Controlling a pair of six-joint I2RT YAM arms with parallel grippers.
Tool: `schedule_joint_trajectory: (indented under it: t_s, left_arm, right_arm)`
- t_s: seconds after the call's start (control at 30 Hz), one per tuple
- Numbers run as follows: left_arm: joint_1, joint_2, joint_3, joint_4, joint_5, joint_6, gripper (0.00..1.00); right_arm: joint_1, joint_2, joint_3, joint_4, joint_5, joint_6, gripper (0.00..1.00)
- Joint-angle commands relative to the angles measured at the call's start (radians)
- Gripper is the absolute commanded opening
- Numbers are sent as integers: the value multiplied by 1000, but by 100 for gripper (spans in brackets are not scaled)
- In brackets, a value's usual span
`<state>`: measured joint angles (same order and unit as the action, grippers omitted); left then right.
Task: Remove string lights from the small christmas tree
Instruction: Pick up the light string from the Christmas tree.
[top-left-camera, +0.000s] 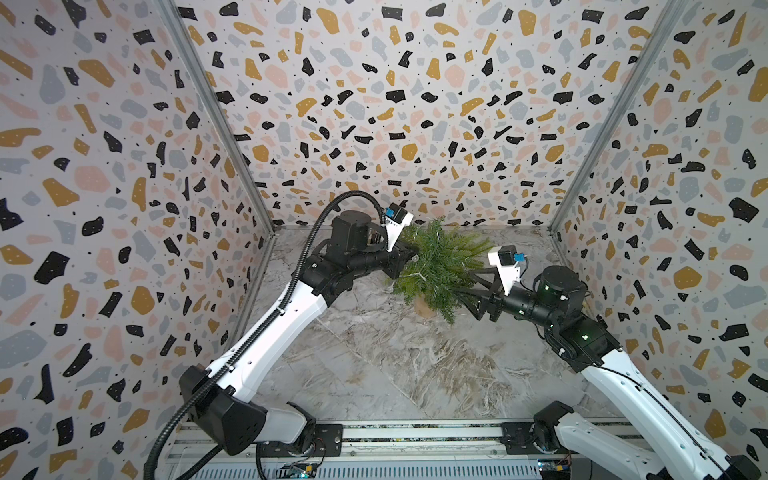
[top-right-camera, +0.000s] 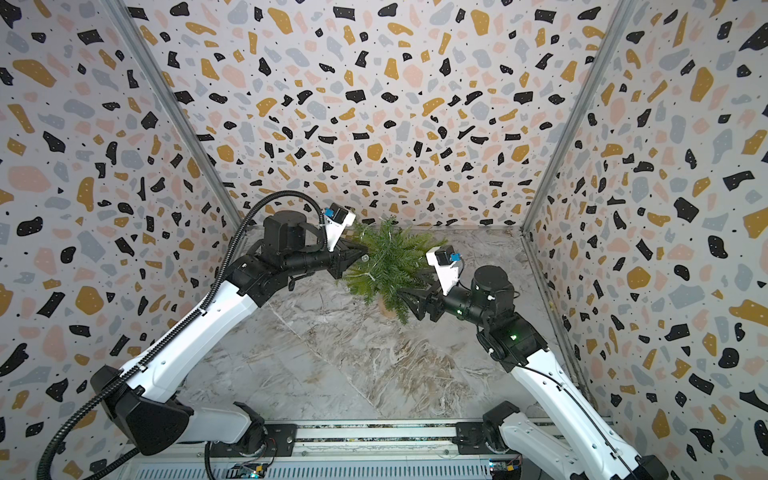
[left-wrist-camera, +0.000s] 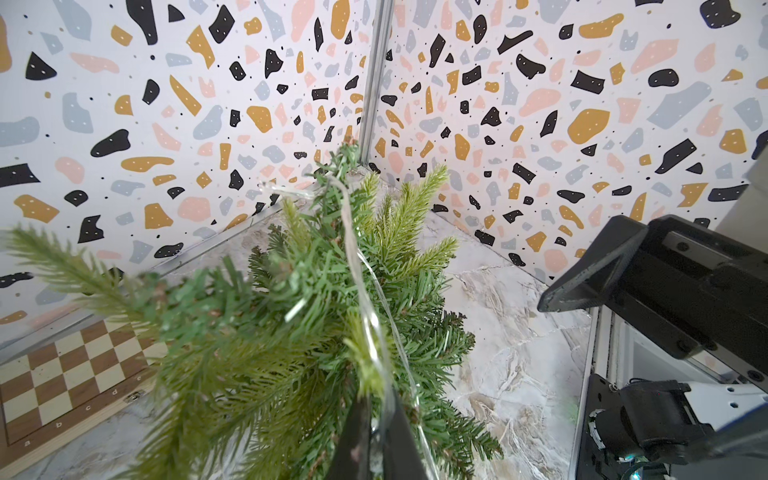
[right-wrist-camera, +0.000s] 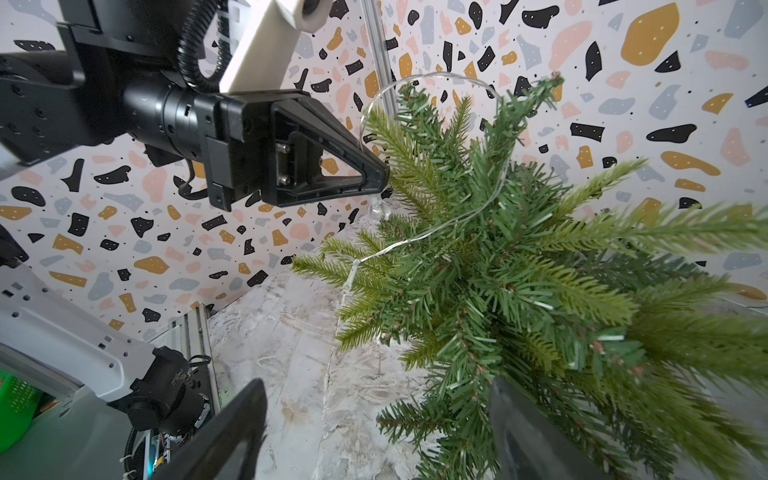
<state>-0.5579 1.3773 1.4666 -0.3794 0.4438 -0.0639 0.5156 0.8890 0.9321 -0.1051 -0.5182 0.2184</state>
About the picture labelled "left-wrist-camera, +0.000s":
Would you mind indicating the wooden chessboard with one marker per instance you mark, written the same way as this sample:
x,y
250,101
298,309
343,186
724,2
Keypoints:
x,y
58,392

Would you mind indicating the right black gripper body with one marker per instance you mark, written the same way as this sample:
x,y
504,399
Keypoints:
x,y
704,292

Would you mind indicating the small green christmas tree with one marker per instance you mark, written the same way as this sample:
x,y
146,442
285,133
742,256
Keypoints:
x,y
264,364

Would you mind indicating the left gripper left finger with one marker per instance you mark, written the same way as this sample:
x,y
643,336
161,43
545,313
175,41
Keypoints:
x,y
351,460

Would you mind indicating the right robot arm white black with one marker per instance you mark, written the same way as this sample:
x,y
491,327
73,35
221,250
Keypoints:
x,y
679,375

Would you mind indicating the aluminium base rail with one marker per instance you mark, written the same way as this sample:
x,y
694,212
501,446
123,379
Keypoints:
x,y
609,367

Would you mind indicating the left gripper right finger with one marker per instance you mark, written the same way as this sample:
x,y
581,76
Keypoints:
x,y
401,458

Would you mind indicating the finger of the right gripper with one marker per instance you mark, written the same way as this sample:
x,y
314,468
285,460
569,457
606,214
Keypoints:
x,y
591,281

